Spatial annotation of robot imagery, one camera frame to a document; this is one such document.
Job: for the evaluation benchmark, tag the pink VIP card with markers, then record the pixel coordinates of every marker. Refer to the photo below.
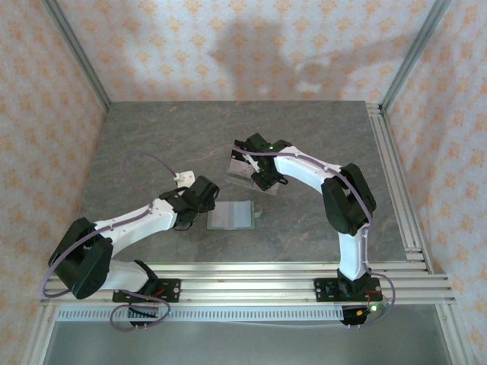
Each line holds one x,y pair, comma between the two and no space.
222,214

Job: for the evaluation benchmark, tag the green card holder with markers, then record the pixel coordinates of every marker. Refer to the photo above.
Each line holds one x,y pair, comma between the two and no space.
239,216

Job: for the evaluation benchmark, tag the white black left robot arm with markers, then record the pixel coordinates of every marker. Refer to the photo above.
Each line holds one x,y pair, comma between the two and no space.
133,224

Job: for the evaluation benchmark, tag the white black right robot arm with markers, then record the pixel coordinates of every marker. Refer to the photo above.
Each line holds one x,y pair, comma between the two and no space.
304,171

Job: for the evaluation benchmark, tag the pale pink card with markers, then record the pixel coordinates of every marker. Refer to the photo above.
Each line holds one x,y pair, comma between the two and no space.
239,165

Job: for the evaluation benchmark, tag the black controller board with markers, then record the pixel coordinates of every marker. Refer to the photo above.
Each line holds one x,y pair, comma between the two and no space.
144,312
357,315

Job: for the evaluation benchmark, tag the grey metal lower panel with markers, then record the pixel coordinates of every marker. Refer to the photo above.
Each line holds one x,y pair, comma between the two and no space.
243,346

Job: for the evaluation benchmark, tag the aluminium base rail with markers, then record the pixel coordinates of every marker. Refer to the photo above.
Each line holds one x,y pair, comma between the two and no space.
247,283

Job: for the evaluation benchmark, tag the aluminium side rail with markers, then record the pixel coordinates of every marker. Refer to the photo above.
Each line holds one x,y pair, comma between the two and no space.
388,152

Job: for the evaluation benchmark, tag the aluminium frame post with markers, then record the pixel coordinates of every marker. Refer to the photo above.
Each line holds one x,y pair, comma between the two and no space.
78,53
414,53

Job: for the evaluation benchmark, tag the aluminium frame leg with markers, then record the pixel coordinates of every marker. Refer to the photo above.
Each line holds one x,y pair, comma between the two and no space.
40,334
454,334

